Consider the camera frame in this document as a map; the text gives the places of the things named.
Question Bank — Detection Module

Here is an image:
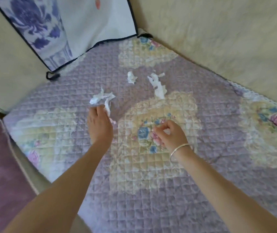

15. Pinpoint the person's left hand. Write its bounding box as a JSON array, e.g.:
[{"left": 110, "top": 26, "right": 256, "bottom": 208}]
[{"left": 87, "top": 105, "right": 114, "bottom": 145}]

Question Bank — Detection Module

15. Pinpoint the person's right hand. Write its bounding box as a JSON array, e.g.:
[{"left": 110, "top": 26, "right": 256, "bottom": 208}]
[{"left": 153, "top": 120, "right": 190, "bottom": 153}]

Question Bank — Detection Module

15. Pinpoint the large white tissue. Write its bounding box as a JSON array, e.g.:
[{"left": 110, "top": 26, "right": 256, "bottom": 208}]
[{"left": 89, "top": 88, "right": 116, "bottom": 124}]

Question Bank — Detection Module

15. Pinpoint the person's right forearm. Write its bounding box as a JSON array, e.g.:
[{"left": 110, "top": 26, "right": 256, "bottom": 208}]
[{"left": 171, "top": 144, "right": 277, "bottom": 233}]

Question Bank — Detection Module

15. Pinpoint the person's left forearm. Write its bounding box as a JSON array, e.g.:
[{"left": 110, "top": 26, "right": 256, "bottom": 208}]
[{"left": 4, "top": 139, "right": 114, "bottom": 233}]

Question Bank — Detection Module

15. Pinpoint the purple quilted floral bedspread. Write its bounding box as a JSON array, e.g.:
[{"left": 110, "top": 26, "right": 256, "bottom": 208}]
[{"left": 4, "top": 36, "right": 277, "bottom": 233}]

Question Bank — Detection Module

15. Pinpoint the small crumpled white tissue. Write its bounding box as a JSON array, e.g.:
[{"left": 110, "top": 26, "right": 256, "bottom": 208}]
[{"left": 127, "top": 71, "right": 138, "bottom": 85}]

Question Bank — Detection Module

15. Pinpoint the long torn white tissue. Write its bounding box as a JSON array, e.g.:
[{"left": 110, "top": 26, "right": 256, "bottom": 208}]
[{"left": 147, "top": 72, "right": 167, "bottom": 100}]

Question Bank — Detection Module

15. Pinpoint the blue white floral fabric bag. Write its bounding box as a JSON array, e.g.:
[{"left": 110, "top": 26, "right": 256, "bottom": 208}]
[{"left": 0, "top": 0, "right": 153, "bottom": 82}]

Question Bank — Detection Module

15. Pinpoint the purple rug with cream border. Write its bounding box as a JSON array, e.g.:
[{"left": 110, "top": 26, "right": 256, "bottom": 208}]
[{"left": 0, "top": 115, "right": 39, "bottom": 233}]

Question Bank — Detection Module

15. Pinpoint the silver bracelet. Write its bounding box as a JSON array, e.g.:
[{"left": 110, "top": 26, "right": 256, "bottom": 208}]
[{"left": 169, "top": 143, "right": 194, "bottom": 163}]

